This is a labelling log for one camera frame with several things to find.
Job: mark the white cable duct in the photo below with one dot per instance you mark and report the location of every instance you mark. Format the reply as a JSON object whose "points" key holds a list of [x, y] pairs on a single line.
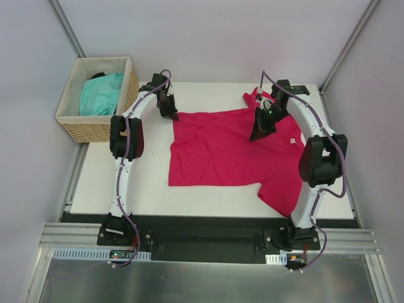
{"points": [[276, 259], [86, 254]]}

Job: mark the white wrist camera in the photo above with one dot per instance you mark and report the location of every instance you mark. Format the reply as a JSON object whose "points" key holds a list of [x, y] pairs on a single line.
{"points": [[170, 91], [263, 99]]}

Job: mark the left white cable duct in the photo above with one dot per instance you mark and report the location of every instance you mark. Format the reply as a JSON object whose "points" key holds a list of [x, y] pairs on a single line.
{"points": [[86, 254]]}

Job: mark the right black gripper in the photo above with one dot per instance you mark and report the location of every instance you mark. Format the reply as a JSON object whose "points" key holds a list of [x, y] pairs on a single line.
{"points": [[263, 119]]}

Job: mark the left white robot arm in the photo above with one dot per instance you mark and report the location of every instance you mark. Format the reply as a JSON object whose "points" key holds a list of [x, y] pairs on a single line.
{"points": [[126, 146]]}

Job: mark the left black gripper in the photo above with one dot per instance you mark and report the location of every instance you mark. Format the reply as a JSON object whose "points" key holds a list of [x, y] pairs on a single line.
{"points": [[164, 100]]}

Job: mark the wicker basket with liner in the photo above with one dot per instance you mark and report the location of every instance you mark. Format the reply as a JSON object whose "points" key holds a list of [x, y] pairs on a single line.
{"points": [[88, 129]]}

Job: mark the teal t shirt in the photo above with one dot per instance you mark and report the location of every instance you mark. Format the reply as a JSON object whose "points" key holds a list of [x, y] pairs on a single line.
{"points": [[100, 96]]}

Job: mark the right white cable duct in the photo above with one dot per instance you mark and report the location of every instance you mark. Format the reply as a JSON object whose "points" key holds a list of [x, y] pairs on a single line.
{"points": [[276, 259]]}

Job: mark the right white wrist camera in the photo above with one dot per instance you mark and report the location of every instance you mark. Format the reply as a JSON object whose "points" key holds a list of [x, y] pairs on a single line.
{"points": [[263, 99]]}

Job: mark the aluminium frame post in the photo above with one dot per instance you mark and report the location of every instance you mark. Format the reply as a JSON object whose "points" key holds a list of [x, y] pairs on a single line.
{"points": [[359, 27], [66, 28]]}

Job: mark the pink t shirt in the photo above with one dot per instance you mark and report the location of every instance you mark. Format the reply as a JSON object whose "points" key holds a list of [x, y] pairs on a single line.
{"points": [[214, 149]]}

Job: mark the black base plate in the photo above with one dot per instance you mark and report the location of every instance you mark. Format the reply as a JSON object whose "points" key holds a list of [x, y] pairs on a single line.
{"points": [[207, 239]]}

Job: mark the left aluminium frame post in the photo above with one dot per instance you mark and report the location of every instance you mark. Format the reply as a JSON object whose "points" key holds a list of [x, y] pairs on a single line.
{"points": [[66, 28]]}

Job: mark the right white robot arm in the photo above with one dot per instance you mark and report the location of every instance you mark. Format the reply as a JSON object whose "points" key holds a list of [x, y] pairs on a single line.
{"points": [[322, 161]]}

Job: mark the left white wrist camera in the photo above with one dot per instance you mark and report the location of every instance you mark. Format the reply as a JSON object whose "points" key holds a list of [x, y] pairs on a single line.
{"points": [[170, 91]]}

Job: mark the right aluminium frame post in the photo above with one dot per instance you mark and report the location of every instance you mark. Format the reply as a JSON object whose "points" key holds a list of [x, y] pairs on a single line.
{"points": [[359, 27]]}

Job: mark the front aluminium rail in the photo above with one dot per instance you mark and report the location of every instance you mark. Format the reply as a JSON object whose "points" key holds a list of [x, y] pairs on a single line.
{"points": [[63, 234]]}

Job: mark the black garment in basket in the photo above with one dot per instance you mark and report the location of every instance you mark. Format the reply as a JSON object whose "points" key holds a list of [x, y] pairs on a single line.
{"points": [[98, 75]]}

